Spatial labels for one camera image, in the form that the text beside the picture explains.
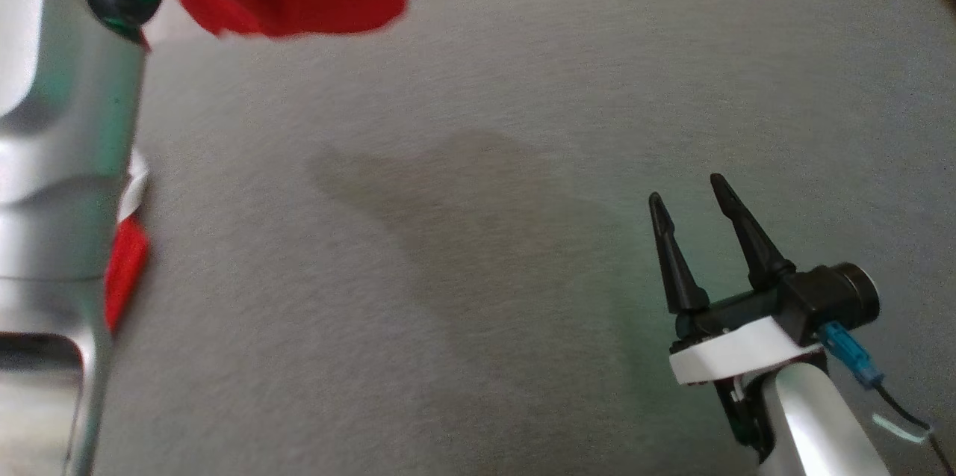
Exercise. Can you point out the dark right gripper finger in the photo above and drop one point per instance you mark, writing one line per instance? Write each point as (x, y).
(676, 267)
(750, 244)

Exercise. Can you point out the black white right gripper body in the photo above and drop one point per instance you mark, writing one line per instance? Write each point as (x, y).
(732, 353)

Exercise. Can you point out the large grey sofa seat cushion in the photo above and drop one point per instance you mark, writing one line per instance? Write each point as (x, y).
(478, 237)

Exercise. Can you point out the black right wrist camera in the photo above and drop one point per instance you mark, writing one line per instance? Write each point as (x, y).
(829, 300)

